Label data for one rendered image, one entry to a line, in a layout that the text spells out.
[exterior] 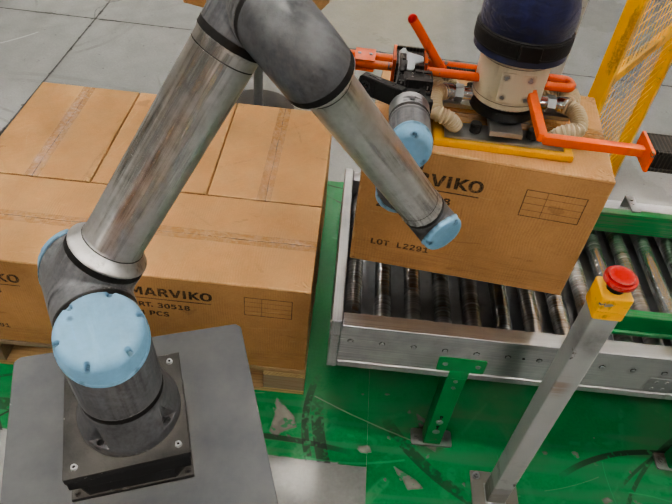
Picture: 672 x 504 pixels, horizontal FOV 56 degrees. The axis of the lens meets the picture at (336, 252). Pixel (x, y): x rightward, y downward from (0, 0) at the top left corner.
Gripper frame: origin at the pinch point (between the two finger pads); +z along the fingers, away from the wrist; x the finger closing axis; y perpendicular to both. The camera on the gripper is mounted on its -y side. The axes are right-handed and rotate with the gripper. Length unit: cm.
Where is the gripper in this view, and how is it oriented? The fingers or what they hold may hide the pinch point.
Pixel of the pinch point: (399, 63)
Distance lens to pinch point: 162.2
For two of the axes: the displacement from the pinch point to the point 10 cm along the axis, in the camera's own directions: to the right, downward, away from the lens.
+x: 0.8, -7.1, -7.0
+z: 0.6, -6.9, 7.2
